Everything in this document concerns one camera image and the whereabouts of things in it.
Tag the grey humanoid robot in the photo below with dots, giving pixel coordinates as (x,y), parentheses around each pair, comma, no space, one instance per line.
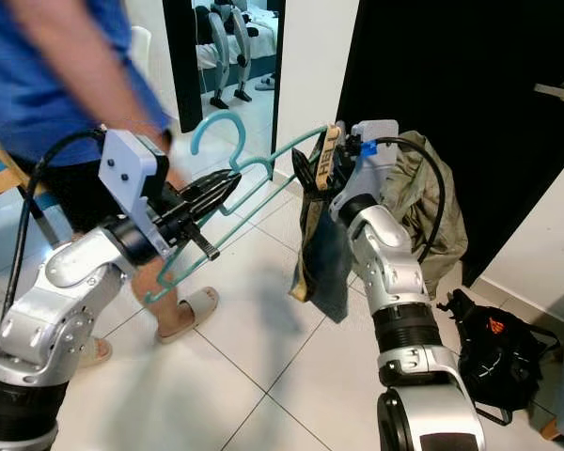
(216,42)

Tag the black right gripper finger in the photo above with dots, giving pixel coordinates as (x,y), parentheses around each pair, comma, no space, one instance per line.
(342,156)
(307,172)

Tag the person in blue shirt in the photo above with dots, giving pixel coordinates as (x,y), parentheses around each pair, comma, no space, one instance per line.
(38,85)

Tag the blue tape tag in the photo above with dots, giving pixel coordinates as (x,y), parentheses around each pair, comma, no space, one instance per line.
(368,147)

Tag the beige slipper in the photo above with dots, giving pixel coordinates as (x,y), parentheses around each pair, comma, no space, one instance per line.
(197,305)

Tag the black backpack orange logo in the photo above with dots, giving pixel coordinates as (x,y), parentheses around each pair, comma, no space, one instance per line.
(498,357)

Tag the person bare forearm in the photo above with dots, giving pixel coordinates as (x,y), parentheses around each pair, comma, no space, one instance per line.
(94,56)

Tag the teal shorts yellow waistband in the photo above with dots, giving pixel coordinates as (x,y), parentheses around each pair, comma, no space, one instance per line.
(324,263)

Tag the light blue plastic hanger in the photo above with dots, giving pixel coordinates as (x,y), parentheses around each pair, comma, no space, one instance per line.
(221,116)

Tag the black door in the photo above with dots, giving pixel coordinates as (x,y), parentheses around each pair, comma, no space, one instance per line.
(461,56)

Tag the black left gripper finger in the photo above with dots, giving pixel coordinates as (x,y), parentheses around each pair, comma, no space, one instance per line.
(211,209)
(214,186)

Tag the olive green garment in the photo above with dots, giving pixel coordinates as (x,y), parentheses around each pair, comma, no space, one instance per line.
(423,216)

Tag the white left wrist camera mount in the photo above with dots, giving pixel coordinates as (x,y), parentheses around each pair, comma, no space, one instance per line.
(127,169)

